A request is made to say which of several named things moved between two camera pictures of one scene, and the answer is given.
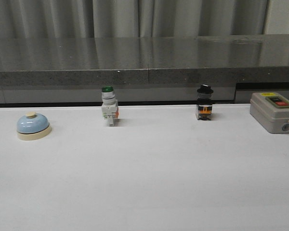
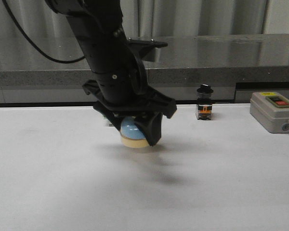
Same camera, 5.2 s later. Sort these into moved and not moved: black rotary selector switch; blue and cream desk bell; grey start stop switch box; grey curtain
Moved: blue and cream desk bell
Not moved: grey curtain; black rotary selector switch; grey start stop switch box
